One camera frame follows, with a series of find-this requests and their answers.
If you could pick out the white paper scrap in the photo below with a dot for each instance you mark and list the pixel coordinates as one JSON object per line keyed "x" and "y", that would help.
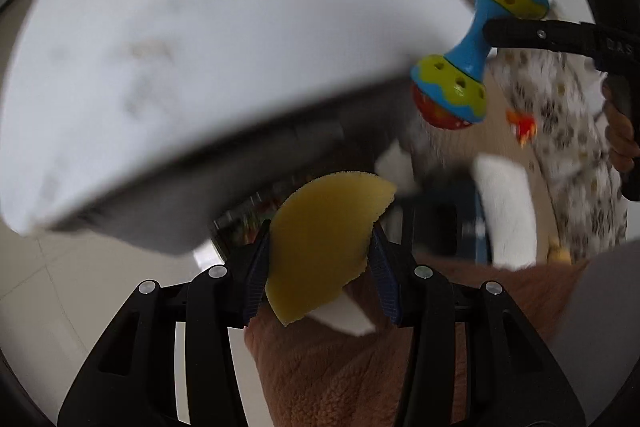
{"x": 345, "y": 317}
{"x": 395, "y": 167}

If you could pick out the small orange toy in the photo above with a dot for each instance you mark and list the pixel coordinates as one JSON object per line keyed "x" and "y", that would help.
{"x": 522, "y": 124}

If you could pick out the blue and yellow rattle toy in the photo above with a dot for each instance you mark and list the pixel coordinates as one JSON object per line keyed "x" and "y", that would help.
{"x": 472, "y": 52}

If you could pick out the yellow sponge piece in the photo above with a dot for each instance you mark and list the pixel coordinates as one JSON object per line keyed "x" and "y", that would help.
{"x": 320, "y": 247}

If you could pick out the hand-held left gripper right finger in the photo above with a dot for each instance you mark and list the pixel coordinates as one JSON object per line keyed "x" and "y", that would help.
{"x": 385, "y": 277}

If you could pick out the dark container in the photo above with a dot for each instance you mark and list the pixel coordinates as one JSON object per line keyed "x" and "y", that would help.
{"x": 440, "y": 227}

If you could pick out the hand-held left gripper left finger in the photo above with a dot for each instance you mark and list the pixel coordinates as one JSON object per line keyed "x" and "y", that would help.
{"x": 257, "y": 267}

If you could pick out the white towel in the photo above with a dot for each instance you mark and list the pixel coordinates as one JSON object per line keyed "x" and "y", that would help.
{"x": 505, "y": 212}

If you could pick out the person's right hand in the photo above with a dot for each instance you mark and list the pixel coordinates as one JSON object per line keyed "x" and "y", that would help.
{"x": 622, "y": 137}

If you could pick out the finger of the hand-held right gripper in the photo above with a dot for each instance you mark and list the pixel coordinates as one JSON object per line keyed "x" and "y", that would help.
{"x": 540, "y": 36}

